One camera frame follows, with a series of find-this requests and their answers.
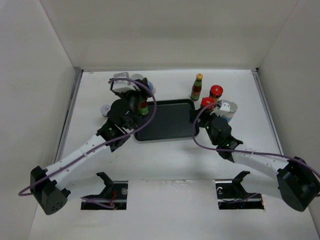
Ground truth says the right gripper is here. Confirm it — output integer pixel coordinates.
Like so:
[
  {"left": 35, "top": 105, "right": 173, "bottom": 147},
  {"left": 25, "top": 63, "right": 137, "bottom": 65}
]
[{"left": 189, "top": 106, "right": 224, "bottom": 146}]

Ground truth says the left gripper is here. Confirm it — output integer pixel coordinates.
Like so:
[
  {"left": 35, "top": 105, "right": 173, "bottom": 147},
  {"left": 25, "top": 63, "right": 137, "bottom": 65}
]
[{"left": 111, "top": 78, "right": 150, "bottom": 129}]

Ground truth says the green label sauce bottle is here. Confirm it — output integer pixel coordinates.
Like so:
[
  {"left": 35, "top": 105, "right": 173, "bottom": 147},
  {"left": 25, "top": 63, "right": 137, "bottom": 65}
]
[
  {"left": 190, "top": 73, "right": 203, "bottom": 101},
  {"left": 138, "top": 100, "right": 149, "bottom": 116}
]

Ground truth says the white pepper shaker blue label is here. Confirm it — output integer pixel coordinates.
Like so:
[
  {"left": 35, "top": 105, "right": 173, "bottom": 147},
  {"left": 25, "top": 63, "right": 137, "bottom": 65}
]
[{"left": 221, "top": 100, "right": 238, "bottom": 123}]

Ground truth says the white lid sauce jar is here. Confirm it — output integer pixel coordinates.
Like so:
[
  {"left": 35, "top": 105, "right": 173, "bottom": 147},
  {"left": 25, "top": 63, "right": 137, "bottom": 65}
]
[{"left": 100, "top": 104, "right": 111, "bottom": 118}]

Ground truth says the red cap dark sauce jar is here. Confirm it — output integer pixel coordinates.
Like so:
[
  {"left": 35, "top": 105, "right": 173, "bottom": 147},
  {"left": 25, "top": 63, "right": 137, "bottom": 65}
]
[{"left": 209, "top": 85, "right": 224, "bottom": 102}]

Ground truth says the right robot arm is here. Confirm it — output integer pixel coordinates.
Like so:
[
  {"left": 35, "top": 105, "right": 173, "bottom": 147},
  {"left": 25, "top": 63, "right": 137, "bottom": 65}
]
[{"left": 190, "top": 107, "right": 320, "bottom": 212}]

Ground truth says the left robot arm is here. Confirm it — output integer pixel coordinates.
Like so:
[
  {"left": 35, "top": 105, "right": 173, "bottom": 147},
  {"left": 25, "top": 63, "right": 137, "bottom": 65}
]
[{"left": 30, "top": 79, "right": 155, "bottom": 216}]

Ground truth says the black rectangular tray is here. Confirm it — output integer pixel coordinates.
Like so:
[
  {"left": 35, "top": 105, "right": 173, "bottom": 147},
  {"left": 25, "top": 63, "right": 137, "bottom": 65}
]
[{"left": 134, "top": 99, "right": 195, "bottom": 142}]

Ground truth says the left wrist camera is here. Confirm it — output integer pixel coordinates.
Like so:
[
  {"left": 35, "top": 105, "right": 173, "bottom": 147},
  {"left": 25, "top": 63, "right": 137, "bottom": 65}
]
[{"left": 110, "top": 72, "right": 138, "bottom": 94}]

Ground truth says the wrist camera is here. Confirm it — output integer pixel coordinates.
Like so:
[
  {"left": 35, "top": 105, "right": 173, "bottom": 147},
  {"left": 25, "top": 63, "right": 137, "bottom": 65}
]
[
  {"left": 212, "top": 100, "right": 230, "bottom": 116},
  {"left": 110, "top": 72, "right": 138, "bottom": 94}
]

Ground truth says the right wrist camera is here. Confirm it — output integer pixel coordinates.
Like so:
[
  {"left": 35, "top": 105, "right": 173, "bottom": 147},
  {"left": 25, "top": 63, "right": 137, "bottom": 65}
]
[{"left": 212, "top": 100, "right": 230, "bottom": 116}]

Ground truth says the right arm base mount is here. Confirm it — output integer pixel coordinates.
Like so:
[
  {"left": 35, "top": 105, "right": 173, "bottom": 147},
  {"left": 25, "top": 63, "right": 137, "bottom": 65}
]
[{"left": 215, "top": 171, "right": 265, "bottom": 210}]

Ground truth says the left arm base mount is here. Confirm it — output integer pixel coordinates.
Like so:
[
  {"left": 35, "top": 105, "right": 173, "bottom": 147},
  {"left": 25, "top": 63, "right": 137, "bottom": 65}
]
[{"left": 80, "top": 172, "right": 129, "bottom": 211}]

